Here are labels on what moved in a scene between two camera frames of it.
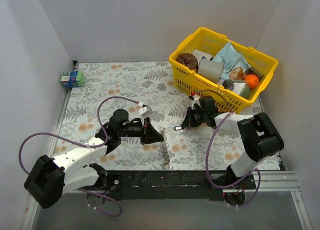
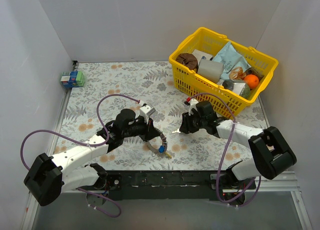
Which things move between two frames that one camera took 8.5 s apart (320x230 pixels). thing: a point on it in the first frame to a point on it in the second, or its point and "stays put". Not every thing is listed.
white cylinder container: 211,70 stays put
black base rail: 174,185 stays put
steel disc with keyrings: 165,145 to 155,143
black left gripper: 144,131 stays put
